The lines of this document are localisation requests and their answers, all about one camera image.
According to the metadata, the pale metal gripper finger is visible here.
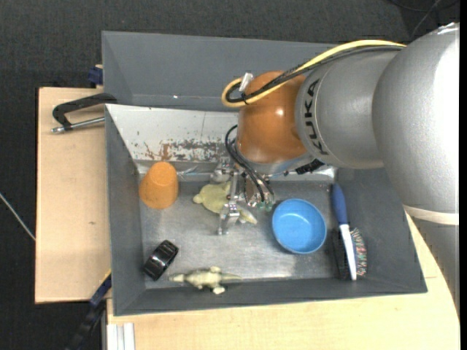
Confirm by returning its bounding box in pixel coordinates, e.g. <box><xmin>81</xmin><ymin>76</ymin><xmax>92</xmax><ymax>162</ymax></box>
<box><xmin>217</xmin><ymin>209</ymin><xmax>231</xmax><ymax>236</ymax></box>
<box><xmin>228</xmin><ymin>203</ymin><xmax>242</xmax><ymax>231</ymax></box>

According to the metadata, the pale yellow toy turtle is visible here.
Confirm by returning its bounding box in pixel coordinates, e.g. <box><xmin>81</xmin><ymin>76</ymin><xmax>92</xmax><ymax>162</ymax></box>
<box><xmin>192</xmin><ymin>181</ymin><xmax>258</xmax><ymax>226</ymax></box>

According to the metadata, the grey metal bin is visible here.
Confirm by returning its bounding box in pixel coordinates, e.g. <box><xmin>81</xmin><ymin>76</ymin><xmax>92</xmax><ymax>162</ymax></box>
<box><xmin>101</xmin><ymin>30</ymin><xmax>428</xmax><ymax>316</ymax></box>

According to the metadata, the pale toy crocodile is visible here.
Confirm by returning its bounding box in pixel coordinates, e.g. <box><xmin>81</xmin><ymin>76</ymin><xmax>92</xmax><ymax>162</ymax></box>
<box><xmin>168</xmin><ymin>265</ymin><xmax>243</xmax><ymax>295</ymax></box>

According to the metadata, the blue bowl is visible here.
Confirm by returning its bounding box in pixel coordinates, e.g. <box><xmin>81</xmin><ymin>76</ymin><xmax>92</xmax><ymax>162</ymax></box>
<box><xmin>271</xmin><ymin>198</ymin><xmax>328</xmax><ymax>255</ymax></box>

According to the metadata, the orange cup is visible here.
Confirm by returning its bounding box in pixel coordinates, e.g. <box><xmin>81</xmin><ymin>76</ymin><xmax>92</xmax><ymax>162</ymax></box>
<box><xmin>138</xmin><ymin>160</ymin><xmax>180</xmax><ymax>210</ymax></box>

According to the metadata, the pale flat board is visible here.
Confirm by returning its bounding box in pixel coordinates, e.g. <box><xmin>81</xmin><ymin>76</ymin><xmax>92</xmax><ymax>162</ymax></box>
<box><xmin>34</xmin><ymin>87</ymin><xmax>112</xmax><ymax>304</ymax></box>

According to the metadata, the black ring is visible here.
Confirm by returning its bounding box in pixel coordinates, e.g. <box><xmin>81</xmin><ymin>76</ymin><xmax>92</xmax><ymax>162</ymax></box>
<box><xmin>142</xmin><ymin>239</ymin><xmax>180</xmax><ymax>282</ymax></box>

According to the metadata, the blue white handled brush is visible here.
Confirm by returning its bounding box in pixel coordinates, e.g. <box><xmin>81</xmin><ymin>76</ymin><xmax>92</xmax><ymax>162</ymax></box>
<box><xmin>329</xmin><ymin>183</ymin><xmax>368</xmax><ymax>281</ymax></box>

